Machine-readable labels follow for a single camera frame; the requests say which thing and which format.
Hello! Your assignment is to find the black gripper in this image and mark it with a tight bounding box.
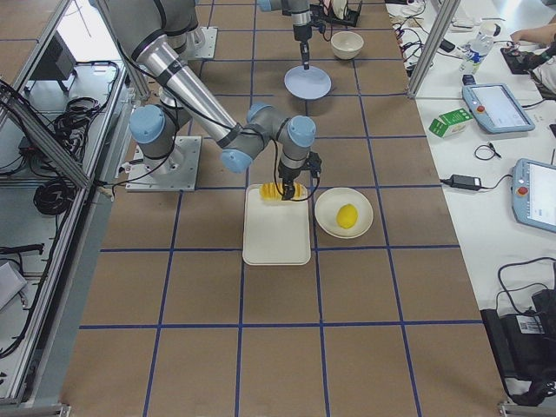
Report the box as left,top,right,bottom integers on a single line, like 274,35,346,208
299,41,310,70
278,164,302,201

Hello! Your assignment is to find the yellow ridged bread loaf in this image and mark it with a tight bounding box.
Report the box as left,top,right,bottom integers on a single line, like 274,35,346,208
258,182,308,203

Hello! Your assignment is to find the light blue plate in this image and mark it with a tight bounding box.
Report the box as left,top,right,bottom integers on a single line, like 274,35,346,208
284,66,332,100

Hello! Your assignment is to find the person forearm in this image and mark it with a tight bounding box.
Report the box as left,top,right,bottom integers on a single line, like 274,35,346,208
510,23,555,44

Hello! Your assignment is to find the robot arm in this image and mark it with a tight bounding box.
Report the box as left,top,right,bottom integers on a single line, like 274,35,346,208
107,1,321,202
256,0,312,70

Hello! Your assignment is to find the cream round plate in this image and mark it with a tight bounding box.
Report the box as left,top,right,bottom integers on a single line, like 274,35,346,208
314,188,374,239

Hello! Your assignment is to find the white rectangular tray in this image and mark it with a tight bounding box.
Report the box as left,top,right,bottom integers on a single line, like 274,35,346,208
242,184,311,266

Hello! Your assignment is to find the white ceramic bowl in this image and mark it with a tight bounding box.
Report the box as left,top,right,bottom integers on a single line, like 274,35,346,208
330,31,364,60

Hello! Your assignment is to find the yellow lemon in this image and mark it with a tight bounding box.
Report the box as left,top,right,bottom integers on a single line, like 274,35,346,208
335,203,359,229

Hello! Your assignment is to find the black dish rack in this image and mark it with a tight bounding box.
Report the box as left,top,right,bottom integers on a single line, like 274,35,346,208
321,0,362,27

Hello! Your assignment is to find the green white carton box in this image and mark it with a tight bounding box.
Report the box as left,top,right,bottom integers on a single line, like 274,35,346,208
428,108,473,138

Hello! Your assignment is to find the clear water bottle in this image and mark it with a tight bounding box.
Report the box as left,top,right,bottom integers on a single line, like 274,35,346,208
460,31,494,75

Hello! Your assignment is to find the black power adapter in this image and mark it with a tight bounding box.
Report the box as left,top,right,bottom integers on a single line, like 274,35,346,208
450,175,482,191

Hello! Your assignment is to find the blue teach pendant far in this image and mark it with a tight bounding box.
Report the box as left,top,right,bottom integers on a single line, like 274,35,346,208
461,83,535,134

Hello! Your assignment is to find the blue teach pendant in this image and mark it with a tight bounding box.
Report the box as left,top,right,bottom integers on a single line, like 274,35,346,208
511,158,555,233
461,83,535,134

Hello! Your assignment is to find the blue teach pendant near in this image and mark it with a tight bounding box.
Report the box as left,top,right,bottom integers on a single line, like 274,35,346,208
511,158,555,233

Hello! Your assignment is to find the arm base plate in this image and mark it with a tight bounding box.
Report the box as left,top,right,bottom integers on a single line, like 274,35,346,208
175,26,218,60
125,136,202,192

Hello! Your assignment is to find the aluminium frame post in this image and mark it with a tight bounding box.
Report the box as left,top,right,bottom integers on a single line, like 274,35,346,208
407,0,460,99

